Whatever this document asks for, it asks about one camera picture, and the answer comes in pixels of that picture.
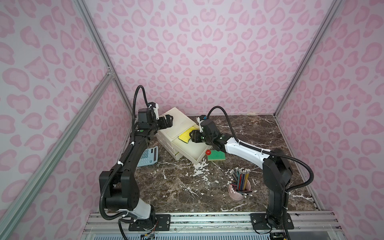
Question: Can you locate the green sponge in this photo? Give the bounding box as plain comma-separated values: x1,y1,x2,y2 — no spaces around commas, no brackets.
206,150,226,161

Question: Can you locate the light blue calculator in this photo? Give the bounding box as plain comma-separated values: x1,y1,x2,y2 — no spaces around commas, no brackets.
137,146,159,167

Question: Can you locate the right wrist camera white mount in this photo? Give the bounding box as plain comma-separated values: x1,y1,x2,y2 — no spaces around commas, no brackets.
197,115,207,133

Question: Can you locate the yellow sponge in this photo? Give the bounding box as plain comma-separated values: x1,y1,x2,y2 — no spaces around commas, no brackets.
178,127,197,144

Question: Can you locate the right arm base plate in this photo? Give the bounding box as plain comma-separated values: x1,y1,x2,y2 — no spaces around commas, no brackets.
250,213,295,231

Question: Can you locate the pink pencil cup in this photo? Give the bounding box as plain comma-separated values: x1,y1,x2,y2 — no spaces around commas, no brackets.
228,185,253,201

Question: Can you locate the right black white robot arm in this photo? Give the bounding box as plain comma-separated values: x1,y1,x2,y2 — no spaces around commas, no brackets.
190,106,314,231

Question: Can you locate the bundle of coloured pencils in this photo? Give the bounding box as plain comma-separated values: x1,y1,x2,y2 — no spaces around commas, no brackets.
228,168,256,195

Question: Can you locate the cream plastic drawer cabinet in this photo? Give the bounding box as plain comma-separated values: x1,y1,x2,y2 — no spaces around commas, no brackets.
156,108,195,161

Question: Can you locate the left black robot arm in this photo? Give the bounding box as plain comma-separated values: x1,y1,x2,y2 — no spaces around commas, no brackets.
99,85,174,233

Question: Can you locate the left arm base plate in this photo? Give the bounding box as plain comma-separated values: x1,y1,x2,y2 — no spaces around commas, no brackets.
129,214,171,232

